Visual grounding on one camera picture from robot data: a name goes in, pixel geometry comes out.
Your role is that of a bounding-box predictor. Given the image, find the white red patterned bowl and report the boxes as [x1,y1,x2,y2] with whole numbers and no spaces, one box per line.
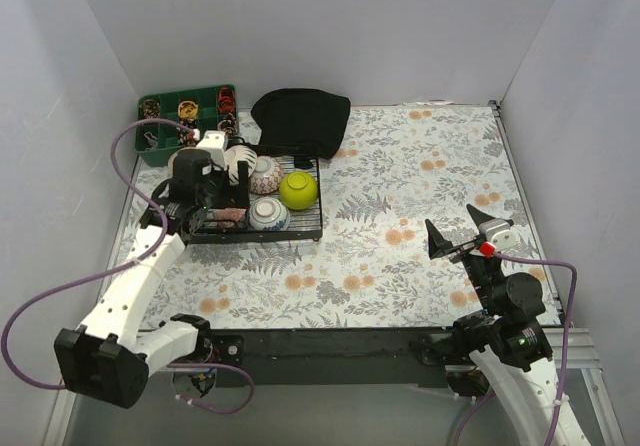
[250,156,284,195]

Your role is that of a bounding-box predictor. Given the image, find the beige tan bowl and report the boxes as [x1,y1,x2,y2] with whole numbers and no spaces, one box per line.
[168,147,197,177]

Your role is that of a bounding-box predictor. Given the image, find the floral brown leaf bowl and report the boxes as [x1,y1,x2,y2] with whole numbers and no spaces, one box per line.
[207,208,247,229]

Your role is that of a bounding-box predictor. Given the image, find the black cloth bag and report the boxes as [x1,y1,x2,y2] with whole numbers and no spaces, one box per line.
[250,88,351,159]

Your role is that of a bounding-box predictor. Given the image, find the black wire dish rack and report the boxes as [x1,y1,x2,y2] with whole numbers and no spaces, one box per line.
[192,144,323,244]

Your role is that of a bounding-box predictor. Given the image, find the yellow-green bowl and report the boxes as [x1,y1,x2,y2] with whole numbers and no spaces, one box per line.
[279,171,319,211]

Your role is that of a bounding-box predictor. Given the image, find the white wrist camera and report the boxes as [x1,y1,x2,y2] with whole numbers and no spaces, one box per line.
[478,219,517,257]
[196,130,228,169]

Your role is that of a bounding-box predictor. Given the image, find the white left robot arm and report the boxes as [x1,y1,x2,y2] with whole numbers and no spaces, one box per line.
[54,147,229,408]

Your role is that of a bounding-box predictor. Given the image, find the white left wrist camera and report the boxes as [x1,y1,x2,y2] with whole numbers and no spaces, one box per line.
[196,130,228,169]

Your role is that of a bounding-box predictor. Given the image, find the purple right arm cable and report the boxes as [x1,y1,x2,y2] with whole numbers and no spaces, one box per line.
[444,253,580,446]

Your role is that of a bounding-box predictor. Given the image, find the white blue patterned bowl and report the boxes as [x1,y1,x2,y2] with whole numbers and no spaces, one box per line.
[249,197,290,231]

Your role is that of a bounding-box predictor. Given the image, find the white pink interior bowl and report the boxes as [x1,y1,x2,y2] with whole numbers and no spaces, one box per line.
[224,145,257,185]

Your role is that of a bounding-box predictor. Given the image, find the black base bar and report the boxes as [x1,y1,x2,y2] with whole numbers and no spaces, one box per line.
[210,327,474,388]

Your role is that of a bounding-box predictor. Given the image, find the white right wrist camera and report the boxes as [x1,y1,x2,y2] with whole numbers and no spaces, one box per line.
[478,219,517,257]

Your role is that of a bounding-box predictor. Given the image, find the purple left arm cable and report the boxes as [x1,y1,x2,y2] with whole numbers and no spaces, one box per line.
[1,118,255,415]

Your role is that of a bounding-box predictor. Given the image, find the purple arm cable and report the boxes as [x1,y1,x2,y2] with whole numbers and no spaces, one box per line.
[444,253,580,446]
[1,118,255,415]

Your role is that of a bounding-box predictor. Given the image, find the green compartment tray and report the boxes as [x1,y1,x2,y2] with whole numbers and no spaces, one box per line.
[134,84,239,167]

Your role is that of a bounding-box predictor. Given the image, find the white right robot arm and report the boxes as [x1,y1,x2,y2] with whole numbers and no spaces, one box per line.
[421,206,589,445]

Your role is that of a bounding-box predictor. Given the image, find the floral table mat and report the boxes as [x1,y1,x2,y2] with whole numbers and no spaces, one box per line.
[142,106,560,329]

